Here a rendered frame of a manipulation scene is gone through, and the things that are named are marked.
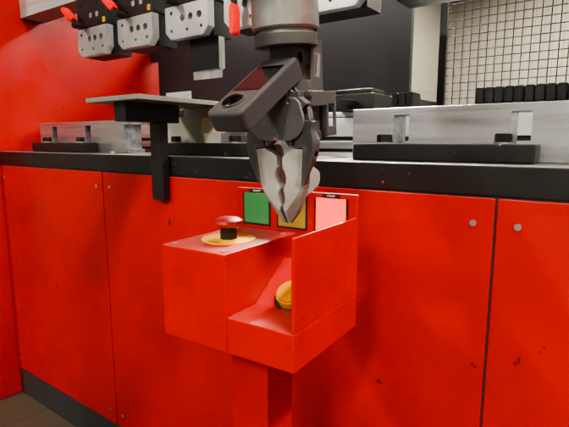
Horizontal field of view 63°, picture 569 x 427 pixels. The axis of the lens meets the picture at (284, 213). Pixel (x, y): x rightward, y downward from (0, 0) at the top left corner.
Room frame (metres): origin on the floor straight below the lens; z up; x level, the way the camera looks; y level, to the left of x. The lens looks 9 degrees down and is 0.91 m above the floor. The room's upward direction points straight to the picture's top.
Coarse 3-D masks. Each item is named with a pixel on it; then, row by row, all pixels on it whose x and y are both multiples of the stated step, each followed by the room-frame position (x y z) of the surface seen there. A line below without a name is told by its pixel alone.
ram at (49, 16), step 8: (48, 0) 1.55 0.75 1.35; (56, 0) 1.52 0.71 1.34; (64, 0) 1.50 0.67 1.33; (72, 0) 1.47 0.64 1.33; (24, 8) 1.65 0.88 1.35; (32, 8) 1.61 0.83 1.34; (40, 8) 1.58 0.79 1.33; (48, 8) 1.55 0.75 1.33; (56, 8) 1.55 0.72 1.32; (72, 8) 1.55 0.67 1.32; (24, 16) 1.65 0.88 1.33; (32, 16) 1.64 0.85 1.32; (40, 16) 1.64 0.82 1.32; (48, 16) 1.64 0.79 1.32; (56, 16) 1.64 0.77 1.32; (64, 16) 1.64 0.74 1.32
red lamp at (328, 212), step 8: (320, 200) 0.62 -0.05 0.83; (328, 200) 0.62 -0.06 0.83; (336, 200) 0.61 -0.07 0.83; (344, 200) 0.60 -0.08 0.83; (320, 208) 0.62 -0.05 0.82; (328, 208) 0.61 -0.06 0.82; (336, 208) 0.61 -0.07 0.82; (344, 208) 0.60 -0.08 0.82; (320, 216) 0.62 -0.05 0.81; (328, 216) 0.61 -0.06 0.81; (336, 216) 0.61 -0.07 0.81; (344, 216) 0.60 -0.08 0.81; (320, 224) 0.62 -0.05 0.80; (328, 224) 0.61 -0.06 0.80
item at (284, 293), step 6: (288, 282) 0.56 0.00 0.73; (282, 288) 0.56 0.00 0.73; (288, 288) 0.55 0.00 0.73; (276, 294) 0.55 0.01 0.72; (282, 294) 0.55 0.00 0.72; (288, 294) 0.54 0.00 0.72; (282, 300) 0.54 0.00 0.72; (288, 300) 0.54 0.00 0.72; (282, 306) 0.54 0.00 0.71; (288, 306) 0.54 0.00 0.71
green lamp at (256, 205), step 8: (248, 192) 0.69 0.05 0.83; (248, 200) 0.69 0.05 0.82; (256, 200) 0.68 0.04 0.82; (264, 200) 0.67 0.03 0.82; (248, 208) 0.69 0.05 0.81; (256, 208) 0.68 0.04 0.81; (264, 208) 0.67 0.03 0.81; (248, 216) 0.69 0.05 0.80; (256, 216) 0.68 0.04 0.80; (264, 216) 0.67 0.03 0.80
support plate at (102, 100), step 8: (112, 96) 0.97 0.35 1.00; (120, 96) 0.95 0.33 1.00; (128, 96) 0.94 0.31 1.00; (136, 96) 0.92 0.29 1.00; (144, 96) 0.93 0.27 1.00; (152, 96) 0.95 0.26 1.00; (160, 96) 0.96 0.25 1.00; (112, 104) 1.06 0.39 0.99; (168, 104) 1.06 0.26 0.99; (176, 104) 1.06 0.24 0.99; (184, 104) 1.06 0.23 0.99; (192, 104) 1.06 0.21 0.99; (200, 104) 1.06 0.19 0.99; (208, 104) 1.07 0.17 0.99
